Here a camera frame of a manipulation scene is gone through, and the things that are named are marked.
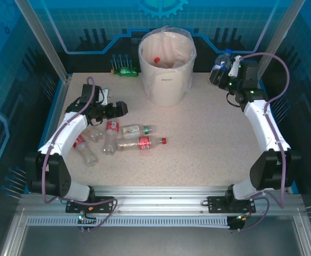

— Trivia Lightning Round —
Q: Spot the blue cap water bottle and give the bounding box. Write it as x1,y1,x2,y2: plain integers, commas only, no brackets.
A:
214,49,232,70

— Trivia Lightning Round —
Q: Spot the green band label bottle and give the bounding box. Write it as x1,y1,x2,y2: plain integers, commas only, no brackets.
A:
122,124,156,139

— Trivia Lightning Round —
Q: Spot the clear orange cap bottle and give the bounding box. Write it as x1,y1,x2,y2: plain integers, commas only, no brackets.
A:
84,127,105,142

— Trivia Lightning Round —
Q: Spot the red label cola bottle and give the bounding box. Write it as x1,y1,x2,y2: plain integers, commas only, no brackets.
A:
73,134,99,167
115,136,168,151
102,119,119,156

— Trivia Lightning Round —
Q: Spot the green plastic bottle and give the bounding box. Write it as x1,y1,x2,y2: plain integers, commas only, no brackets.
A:
110,66,139,78

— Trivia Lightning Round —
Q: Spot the clear plastic bin liner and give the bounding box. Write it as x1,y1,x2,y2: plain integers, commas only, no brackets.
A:
137,24,198,101

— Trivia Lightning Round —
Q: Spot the cream plastic bin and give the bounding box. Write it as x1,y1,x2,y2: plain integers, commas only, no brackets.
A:
138,31,195,107

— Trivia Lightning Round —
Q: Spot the grey metal bottom panel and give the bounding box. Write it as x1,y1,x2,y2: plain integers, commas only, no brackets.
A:
0,213,311,256

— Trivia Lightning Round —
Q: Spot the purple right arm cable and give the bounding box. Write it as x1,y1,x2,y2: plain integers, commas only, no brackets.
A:
236,52,291,209

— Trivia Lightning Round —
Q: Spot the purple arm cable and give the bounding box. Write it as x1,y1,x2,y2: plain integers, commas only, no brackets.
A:
42,76,96,206
236,52,291,209

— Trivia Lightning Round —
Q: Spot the aluminium frame post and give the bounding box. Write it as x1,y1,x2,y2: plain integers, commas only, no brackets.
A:
252,0,307,83
14,0,72,83

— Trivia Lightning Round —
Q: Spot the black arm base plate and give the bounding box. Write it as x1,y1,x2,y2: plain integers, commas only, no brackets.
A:
206,196,257,214
65,195,116,214

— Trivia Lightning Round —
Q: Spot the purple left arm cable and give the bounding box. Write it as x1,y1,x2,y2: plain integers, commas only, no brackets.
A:
42,76,96,206

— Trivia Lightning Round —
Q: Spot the aluminium mounting rail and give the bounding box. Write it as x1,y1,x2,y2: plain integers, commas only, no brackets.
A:
18,185,304,215

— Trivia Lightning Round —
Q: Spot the black cable connector block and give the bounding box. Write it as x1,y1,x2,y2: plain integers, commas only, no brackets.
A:
76,210,98,233
227,213,248,233

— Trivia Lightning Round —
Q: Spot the slotted grey cable duct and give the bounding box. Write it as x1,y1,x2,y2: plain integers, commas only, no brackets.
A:
26,215,232,228

